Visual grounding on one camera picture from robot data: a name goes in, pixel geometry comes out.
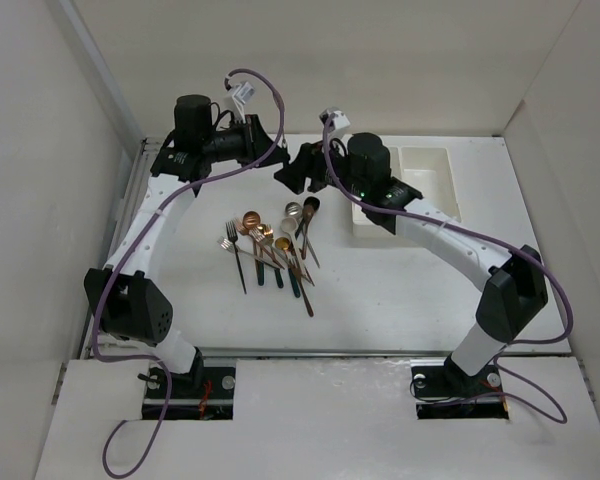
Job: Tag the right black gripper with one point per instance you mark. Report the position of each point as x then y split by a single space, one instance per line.
307 163

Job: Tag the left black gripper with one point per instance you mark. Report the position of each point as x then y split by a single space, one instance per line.
257 144

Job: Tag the black fork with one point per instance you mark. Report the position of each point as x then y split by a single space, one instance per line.
232 236

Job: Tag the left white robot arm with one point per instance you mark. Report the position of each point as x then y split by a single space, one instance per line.
123 296

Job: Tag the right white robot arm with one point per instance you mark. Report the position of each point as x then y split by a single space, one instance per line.
512 287

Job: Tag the black spoon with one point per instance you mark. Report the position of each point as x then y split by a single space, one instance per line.
310 206

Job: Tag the silver spoon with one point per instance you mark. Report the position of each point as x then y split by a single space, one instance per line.
293 209

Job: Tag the white spoon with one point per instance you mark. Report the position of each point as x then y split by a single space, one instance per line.
288 226

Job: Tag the copper spoon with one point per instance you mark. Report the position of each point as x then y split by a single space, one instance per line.
251 222

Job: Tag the rose gold fork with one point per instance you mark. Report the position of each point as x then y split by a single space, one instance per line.
244 231

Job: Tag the right white container bin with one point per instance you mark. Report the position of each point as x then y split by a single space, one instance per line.
428 170

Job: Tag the gold spoon dark handle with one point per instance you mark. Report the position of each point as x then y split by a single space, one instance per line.
283 244

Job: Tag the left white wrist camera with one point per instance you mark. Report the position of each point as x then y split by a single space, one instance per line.
239 95

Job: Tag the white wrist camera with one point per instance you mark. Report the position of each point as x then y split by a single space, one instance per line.
239 95
335 121

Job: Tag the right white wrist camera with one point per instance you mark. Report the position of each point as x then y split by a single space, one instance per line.
335 121

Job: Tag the long copper handle utensil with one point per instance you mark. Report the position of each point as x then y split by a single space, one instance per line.
305 298

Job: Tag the green handle utensil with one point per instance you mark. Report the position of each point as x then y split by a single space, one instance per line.
265 241

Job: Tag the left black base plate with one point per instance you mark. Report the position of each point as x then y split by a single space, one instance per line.
213 400

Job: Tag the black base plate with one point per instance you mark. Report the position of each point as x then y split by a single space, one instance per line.
437 398
213 400

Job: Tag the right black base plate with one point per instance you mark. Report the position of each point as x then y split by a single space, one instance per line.
437 398

